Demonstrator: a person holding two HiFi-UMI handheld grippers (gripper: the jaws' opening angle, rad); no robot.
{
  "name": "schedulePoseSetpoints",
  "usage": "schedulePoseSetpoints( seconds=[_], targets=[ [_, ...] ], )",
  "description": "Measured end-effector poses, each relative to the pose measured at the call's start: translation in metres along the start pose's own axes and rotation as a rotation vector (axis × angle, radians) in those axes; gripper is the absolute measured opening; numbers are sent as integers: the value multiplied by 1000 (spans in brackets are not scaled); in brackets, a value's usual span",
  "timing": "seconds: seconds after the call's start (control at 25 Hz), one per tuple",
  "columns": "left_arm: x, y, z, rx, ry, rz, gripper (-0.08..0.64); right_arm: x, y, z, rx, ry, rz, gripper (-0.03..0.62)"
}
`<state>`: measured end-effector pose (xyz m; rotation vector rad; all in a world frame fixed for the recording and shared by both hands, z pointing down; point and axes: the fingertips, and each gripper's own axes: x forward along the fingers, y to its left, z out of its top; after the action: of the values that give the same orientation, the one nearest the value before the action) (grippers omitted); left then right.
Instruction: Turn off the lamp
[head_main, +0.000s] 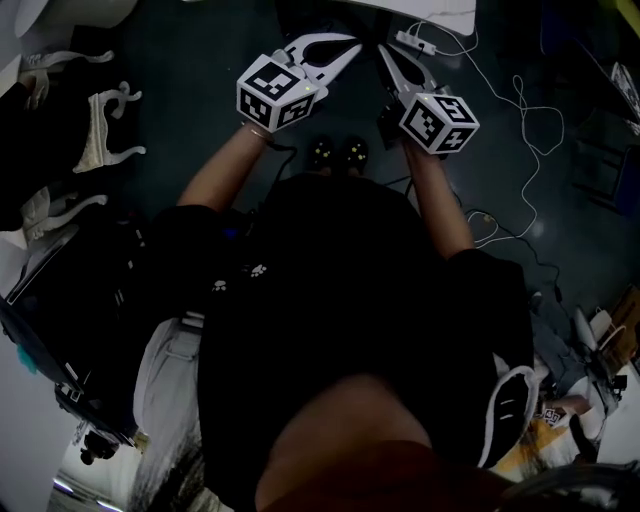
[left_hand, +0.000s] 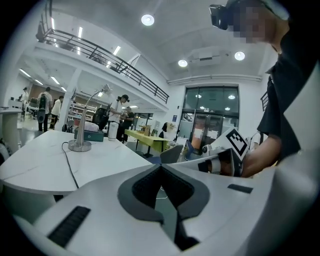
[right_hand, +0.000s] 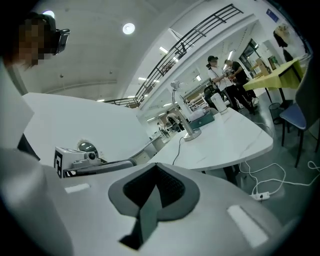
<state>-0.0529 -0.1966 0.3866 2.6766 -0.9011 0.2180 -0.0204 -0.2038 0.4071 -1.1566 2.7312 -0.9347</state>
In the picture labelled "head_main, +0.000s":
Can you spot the white round appliance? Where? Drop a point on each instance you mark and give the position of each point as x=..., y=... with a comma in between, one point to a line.
x=582, y=327

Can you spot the person's right forearm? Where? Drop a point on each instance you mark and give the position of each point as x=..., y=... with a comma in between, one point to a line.
x=442, y=205

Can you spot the person's left forearm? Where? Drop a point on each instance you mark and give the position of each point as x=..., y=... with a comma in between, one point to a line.
x=220, y=170

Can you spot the person's black slipper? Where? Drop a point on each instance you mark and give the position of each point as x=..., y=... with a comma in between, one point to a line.
x=355, y=155
x=320, y=152

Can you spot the white ornate furniture leg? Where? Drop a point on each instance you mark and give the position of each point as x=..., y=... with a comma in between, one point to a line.
x=55, y=60
x=97, y=145
x=50, y=217

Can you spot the person's black clothing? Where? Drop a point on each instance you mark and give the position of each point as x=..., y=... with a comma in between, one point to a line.
x=340, y=280

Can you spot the person's left black slipper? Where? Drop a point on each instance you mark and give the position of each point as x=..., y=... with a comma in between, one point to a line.
x=320, y=152

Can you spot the white cloth bag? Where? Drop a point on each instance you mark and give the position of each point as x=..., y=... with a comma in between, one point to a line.
x=165, y=380

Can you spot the plain cardboard box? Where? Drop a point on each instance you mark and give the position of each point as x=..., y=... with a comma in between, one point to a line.
x=627, y=320

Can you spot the blue chair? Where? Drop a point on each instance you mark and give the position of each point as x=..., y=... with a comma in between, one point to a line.
x=627, y=180

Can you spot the white power strip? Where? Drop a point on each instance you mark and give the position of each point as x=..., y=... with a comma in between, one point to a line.
x=415, y=42

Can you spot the white mesh panel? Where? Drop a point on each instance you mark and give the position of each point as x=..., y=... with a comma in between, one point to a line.
x=627, y=95

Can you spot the black garment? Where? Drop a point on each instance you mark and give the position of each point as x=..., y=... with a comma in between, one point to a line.
x=45, y=135

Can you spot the dark office chair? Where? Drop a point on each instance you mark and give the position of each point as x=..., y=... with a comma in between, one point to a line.
x=580, y=60

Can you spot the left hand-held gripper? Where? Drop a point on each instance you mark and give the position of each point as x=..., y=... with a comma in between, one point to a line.
x=270, y=95

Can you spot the yellow green table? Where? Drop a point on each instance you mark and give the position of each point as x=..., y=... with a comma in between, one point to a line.
x=630, y=7

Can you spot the white marble table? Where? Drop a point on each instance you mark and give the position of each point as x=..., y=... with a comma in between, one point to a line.
x=440, y=10

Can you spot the person's chest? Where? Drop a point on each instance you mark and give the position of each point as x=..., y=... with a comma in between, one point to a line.
x=340, y=435

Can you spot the large black case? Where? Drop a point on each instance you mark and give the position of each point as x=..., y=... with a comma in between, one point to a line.
x=65, y=320

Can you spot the person's right black slipper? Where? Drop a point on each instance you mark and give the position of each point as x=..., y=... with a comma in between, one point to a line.
x=355, y=155

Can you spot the white bedding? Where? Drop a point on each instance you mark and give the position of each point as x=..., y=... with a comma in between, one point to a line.
x=75, y=15

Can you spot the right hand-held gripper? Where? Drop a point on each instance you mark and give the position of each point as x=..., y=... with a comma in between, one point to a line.
x=435, y=122

